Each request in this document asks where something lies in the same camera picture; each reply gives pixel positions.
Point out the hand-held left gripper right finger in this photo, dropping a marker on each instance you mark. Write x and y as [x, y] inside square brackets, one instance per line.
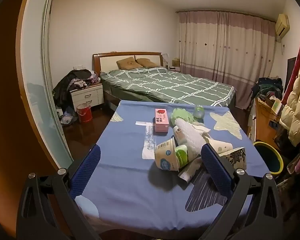
[215, 167]

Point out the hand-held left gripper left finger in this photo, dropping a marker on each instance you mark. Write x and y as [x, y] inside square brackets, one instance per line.
[86, 172]

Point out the floral patterned paper cup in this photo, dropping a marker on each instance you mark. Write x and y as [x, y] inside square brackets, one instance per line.
[236, 158]

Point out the white sachet wrapper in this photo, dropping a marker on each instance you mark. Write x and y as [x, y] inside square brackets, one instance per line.
[187, 172]

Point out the green and white drink bottle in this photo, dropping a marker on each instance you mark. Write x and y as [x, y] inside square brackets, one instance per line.
[183, 155]

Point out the white paper towel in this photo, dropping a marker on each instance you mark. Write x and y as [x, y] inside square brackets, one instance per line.
[190, 136]

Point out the white supplement bottle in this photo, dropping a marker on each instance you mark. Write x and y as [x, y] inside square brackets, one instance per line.
[178, 135]

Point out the white yogurt cup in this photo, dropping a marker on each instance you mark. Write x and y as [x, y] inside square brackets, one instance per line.
[165, 156]

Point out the black bin with yellow rim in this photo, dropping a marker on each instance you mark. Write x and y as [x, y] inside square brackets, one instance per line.
[267, 155]

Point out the clear green plastic bottle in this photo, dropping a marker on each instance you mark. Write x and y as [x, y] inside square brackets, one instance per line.
[198, 112]

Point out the green plastic bag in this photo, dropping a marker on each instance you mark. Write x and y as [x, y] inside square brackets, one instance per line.
[181, 115]

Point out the pink carton box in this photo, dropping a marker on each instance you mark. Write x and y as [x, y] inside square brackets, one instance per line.
[161, 123]

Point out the blue star print tablecloth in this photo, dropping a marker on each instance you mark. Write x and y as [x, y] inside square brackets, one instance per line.
[127, 167]

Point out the plastic bags on floor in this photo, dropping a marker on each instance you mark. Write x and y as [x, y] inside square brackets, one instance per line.
[66, 117]

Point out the red bucket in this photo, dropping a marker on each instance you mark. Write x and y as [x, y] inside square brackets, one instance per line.
[84, 113]

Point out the wooden desk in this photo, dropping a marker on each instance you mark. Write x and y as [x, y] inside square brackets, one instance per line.
[262, 125]

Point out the white nightstand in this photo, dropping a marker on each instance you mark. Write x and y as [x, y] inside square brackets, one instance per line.
[87, 96]

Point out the hanging dark clothes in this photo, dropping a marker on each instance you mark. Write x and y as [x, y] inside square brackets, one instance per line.
[295, 167]

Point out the pile of clothes on nightstand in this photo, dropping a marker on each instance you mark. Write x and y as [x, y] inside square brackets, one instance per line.
[70, 80]

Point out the bed with green checked duvet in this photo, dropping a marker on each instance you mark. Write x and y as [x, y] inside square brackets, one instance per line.
[165, 85]

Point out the pile of dark clothes on desk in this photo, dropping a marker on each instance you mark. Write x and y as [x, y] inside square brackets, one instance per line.
[267, 86]

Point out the cream puffer jacket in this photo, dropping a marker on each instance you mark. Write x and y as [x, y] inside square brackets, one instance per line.
[297, 105]

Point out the frosted glass sliding door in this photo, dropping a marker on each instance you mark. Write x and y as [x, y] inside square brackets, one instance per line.
[37, 80]

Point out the brown pillow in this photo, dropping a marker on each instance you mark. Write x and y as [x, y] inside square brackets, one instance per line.
[128, 63]
[147, 62]

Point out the beige and mauve curtain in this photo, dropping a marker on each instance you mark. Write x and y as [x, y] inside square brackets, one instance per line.
[215, 50]

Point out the black monitor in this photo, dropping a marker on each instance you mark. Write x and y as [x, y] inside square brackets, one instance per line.
[290, 75]

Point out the white bedside lamp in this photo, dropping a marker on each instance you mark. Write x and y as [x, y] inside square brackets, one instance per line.
[165, 58]

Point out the white wall switch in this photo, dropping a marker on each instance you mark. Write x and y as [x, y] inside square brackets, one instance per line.
[79, 67]

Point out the wall air conditioner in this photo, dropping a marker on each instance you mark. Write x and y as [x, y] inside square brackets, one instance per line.
[282, 25]

